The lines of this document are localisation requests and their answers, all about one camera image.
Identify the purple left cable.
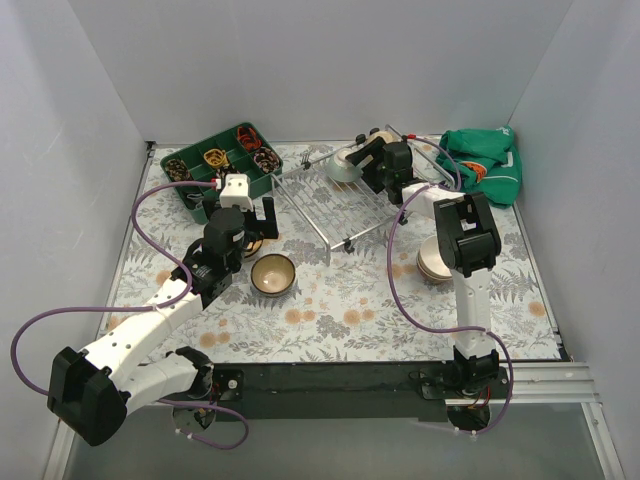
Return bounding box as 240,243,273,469
10,179,251,450

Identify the dark patterned bowl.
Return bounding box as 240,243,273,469
250,254,296,297

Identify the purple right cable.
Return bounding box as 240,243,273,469
387,135,514,437

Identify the light green bowl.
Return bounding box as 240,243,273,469
325,148,362,183

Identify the green compartment tray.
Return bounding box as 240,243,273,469
160,122,283,224

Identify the purple cable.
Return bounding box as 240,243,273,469
10,179,251,450
387,135,514,437

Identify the cream embossed bowl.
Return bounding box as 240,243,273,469
417,235,451,280

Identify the dark floral roll middle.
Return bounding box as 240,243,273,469
214,164,240,181

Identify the dark patterned roll left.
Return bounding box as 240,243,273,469
165,158,193,182

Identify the grey roll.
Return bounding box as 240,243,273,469
185,193,204,210

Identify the dark floral roll right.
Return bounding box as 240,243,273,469
253,147,281,175

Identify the aluminium frame rail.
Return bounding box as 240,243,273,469
45,362,624,479

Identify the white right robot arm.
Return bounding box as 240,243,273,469
344,131,501,398

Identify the tan bowl front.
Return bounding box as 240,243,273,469
243,238,264,261

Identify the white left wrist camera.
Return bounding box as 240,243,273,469
212,173,253,212

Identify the orange black roll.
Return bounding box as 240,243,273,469
236,126,262,152

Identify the yellow patterned roll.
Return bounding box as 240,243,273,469
203,148,229,169

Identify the metal wire dish rack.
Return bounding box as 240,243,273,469
269,124,461,266

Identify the beige bowl back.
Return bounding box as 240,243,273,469
365,131,395,145

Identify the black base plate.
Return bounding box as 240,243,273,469
89,357,516,421

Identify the green cloth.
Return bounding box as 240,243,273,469
436,125,522,208

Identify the dark floral roll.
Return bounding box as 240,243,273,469
253,147,281,175
214,164,240,181

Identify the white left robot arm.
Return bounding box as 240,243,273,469
47,197,279,446

